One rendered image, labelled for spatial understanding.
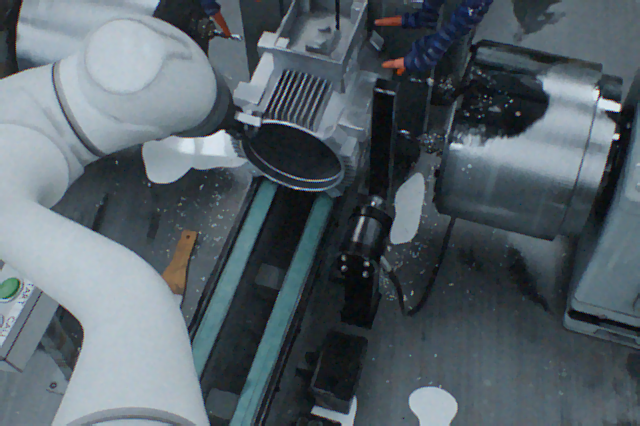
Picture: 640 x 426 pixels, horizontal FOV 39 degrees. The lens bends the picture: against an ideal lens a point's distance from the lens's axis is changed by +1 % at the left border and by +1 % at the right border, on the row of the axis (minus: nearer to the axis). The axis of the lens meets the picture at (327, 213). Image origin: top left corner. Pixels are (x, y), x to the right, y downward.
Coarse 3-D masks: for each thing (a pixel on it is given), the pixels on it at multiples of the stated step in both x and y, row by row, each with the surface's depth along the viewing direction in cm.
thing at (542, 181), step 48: (480, 48) 120; (528, 48) 123; (480, 96) 116; (528, 96) 115; (576, 96) 115; (432, 144) 123; (480, 144) 115; (528, 144) 114; (576, 144) 113; (480, 192) 118; (528, 192) 116; (576, 192) 116
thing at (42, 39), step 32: (32, 0) 127; (64, 0) 125; (96, 0) 125; (128, 0) 125; (160, 0) 125; (192, 0) 133; (32, 32) 127; (64, 32) 125; (192, 32) 134; (32, 64) 128
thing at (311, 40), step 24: (312, 0) 129; (360, 0) 127; (288, 24) 126; (312, 24) 129; (360, 24) 126; (288, 48) 123; (312, 48) 125; (336, 48) 126; (360, 48) 130; (312, 72) 124; (336, 72) 122
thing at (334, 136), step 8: (368, 32) 131; (368, 40) 130; (376, 40) 131; (368, 48) 131; (376, 48) 131; (248, 104) 125; (328, 128) 123; (336, 128) 122; (328, 136) 121; (336, 136) 122; (344, 136) 123; (328, 144) 123; (336, 144) 122; (248, 168) 135; (256, 176) 136; (328, 192) 133; (336, 192) 132
